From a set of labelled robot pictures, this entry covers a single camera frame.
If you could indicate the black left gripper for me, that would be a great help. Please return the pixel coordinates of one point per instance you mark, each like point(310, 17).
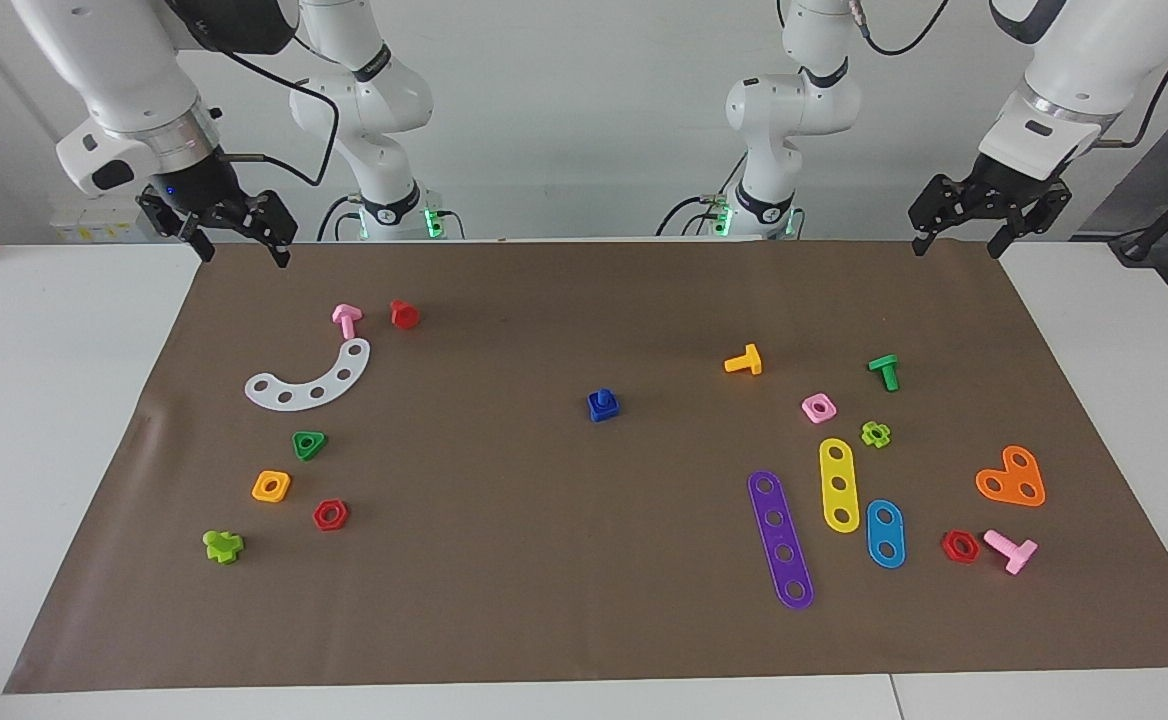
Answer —
point(1004, 190)

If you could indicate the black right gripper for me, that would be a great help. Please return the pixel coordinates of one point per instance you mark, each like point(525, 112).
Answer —
point(194, 190)

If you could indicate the blue square plastic nut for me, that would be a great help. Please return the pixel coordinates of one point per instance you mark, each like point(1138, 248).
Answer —
point(594, 412)

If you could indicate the blue triangular-head plastic screw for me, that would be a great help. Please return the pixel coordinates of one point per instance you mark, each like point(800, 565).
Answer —
point(603, 397)

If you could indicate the white yellow power strip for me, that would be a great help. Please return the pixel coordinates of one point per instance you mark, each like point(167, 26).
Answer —
point(84, 230)

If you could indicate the pink plastic screw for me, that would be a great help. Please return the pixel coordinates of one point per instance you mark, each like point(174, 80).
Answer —
point(1014, 552)
point(346, 318)

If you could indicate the green plastic screw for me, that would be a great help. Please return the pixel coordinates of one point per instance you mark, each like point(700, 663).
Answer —
point(885, 368)

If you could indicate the white curved perforated plate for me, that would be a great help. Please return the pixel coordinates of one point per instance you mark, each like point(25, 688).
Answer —
point(301, 398)

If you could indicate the red plastic screw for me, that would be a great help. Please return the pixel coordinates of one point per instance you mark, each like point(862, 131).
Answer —
point(404, 316)

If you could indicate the lime cross-shaped plastic nut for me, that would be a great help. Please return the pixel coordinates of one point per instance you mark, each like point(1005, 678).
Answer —
point(885, 434)

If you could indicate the green triangular plastic nut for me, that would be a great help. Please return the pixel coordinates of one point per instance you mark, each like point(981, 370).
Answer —
point(306, 453)

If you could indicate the pink square plastic nut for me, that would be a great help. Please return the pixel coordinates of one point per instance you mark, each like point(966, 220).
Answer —
point(830, 412)

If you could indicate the orange heart-shaped perforated plate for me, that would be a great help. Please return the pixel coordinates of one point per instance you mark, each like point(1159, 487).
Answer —
point(1012, 480)

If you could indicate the orange square plastic nut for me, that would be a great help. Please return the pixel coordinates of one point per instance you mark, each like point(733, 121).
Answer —
point(258, 490)

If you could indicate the orange plastic screw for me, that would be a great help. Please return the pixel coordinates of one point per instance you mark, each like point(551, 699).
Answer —
point(749, 362)

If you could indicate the yellow three-hole plastic strip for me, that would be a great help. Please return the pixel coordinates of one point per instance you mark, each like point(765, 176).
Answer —
point(837, 468)

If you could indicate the red hexagonal plastic nut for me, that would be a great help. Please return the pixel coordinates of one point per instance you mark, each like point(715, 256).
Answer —
point(318, 518)
point(947, 550)

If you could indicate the lime cross-head plastic screw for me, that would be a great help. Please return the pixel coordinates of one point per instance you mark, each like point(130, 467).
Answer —
point(221, 547)

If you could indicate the blue two-hole plastic strip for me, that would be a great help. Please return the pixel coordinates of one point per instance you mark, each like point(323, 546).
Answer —
point(885, 534)

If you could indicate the purple four-hole plastic strip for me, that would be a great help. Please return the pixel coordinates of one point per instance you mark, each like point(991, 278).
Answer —
point(780, 535)

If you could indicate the brown table mat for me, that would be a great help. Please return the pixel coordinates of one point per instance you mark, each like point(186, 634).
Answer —
point(584, 560)

